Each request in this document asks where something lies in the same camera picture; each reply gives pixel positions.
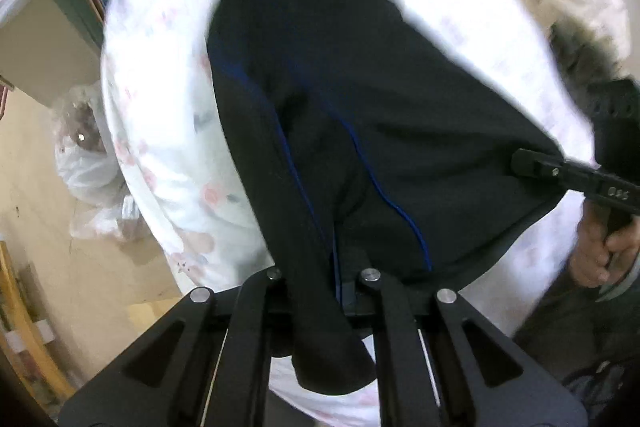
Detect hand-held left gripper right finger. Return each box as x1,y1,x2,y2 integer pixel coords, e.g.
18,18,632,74
344,247,588,427

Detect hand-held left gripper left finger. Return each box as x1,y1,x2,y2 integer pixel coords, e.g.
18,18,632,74
58,267,287,427

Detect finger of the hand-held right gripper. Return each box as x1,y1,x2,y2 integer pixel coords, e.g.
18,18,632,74
510,148,566,182

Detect black pants with blue piping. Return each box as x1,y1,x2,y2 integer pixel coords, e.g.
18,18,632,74
206,0,568,395

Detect person's right hand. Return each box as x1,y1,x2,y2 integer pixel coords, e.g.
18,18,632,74
568,201,640,289

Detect person's dark trousers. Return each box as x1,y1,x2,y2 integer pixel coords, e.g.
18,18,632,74
512,267,640,427

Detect white floral bed sheet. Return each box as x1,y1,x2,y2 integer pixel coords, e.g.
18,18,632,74
100,0,631,427

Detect white plastic bag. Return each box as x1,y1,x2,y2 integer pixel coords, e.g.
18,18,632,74
52,82,151,245

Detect cardboard box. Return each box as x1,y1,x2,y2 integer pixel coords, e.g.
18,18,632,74
0,0,113,108

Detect wooden furniture frame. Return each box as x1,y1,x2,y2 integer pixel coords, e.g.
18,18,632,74
0,239,76,405

